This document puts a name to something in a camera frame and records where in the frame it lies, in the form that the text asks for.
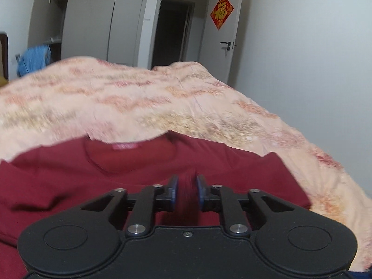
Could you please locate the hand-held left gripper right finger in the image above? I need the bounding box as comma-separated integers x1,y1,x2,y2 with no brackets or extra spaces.
195,175,296,237

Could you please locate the grey wardrobe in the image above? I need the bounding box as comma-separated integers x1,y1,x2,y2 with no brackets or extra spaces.
27,0,163,70

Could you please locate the red door decoration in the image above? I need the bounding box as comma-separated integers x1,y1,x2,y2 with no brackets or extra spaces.
210,0,235,30

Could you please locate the brown padded headboard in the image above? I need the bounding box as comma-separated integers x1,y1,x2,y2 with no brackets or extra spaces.
0,32,9,89

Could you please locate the white room door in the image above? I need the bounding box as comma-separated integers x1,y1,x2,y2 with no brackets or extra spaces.
199,0,243,86

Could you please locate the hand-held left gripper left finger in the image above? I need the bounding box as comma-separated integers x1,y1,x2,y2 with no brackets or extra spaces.
81,175,179,237

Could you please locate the dark red shirt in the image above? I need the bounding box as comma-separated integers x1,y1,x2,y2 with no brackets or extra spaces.
0,135,313,279

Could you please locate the peach floral blanket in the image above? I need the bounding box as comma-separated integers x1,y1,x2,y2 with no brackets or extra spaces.
0,56,372,274

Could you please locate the blue cloth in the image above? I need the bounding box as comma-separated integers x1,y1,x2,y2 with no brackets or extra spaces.
17,44,52,77

